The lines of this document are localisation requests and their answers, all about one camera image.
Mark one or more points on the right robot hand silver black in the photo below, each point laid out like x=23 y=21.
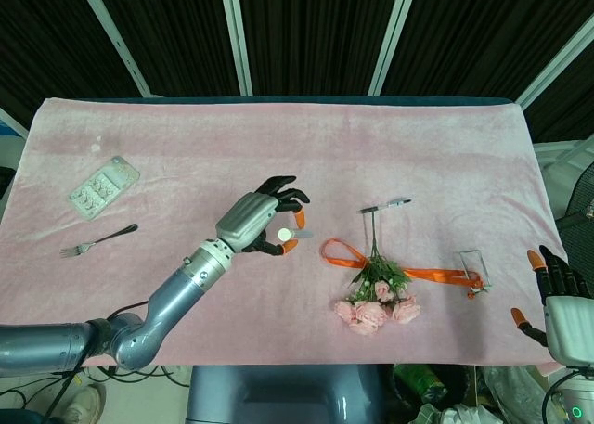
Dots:
x=571 y=326

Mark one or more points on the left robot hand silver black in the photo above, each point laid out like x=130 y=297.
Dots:
x=246 y=220

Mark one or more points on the clear tube with white cap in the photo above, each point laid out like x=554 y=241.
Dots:
x=284 y=233

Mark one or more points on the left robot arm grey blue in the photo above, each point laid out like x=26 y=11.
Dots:
x=176 y=294

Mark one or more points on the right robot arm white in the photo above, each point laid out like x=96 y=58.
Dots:
x=580 y=391

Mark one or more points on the pink plush tablecloth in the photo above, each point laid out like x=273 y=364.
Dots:
x=301 y=155

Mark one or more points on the clear plastic bag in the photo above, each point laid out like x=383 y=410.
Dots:
x=515 y=391

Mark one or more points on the black mesh chair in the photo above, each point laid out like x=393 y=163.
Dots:
x=580 y=224

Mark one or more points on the clear badge holder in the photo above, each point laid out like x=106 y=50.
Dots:
x=475 y=268

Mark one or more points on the clear ballpoint pen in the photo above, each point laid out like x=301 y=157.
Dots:
x=385 y=205

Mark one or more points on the clear plastic blister pack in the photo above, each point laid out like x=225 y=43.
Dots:
x=102 y=187

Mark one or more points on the orange satin ribbon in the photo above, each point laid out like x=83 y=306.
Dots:
x=431 y=273

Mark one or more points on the metal fork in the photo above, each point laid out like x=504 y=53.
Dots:
x=97 y=241

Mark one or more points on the pink artificial rose bouquet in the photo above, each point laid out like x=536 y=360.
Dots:
x=371 y=312

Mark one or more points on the green plastic bag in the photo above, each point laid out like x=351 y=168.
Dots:
x=417 y=380

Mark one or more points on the grey blue robot torso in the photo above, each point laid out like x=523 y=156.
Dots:
x=287 y=396

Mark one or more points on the white shoe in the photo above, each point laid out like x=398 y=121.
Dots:
x=86 y=403

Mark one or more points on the white frame post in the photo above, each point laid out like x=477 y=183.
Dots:
x=552 y=67
x=394 y=34
x=116 y=39
x=236 y=39
x=14 y=122

